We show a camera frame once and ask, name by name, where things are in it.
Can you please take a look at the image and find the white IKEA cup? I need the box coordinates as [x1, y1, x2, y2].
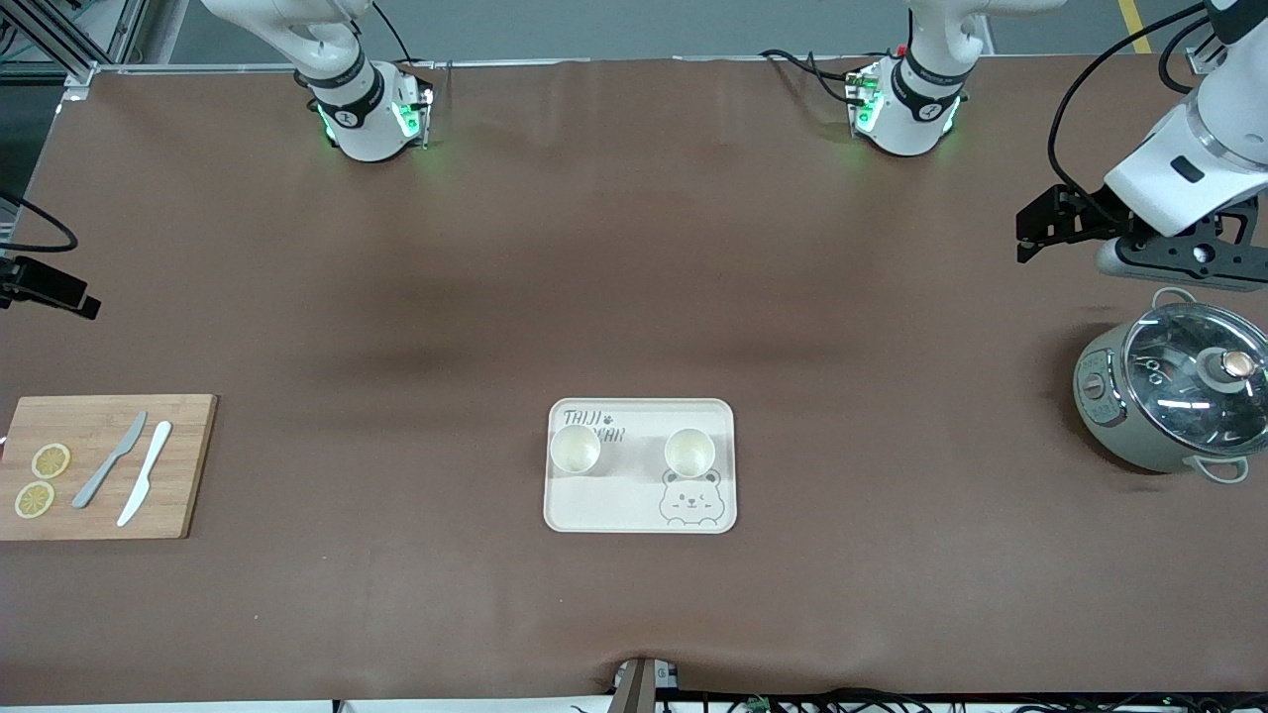
[550, 426, 602, 474]
[664, 427, 716, 477]

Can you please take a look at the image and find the grey plastic knife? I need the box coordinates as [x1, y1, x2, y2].
[71, 411, 148, 510]

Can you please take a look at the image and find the white plastic knife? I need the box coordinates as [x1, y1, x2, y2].
[117, 421, 173, 528]

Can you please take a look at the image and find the grey cooking pot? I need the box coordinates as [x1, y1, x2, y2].
[1073, 287, 1251, 484]

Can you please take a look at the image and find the wooden cutting board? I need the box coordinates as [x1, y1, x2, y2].
[0, 394, 218, 541]

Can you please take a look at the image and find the glass pot lid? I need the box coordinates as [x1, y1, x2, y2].
[1122, 302, 1268, 458]

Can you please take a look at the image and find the brown table cover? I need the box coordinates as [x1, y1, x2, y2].
[0, 54, 1268, 706]

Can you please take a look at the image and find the cream bear print tray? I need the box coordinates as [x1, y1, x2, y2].
[543, 398, 738, 535]

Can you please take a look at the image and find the metal table edge clamp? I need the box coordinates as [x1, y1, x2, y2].
[608, 656, 681, 713]

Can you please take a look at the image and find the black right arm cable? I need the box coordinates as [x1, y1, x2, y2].
[0, 192, 79, 255]

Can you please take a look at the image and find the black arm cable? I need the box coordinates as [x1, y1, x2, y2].
[0, 192, 79, 255]
[1047, 3, 1224, 231]

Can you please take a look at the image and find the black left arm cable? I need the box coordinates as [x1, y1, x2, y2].
[1047, 3, 1224, 231]

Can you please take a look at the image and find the black base cable bundle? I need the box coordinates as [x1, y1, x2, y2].
[759, 48, 878, 106]

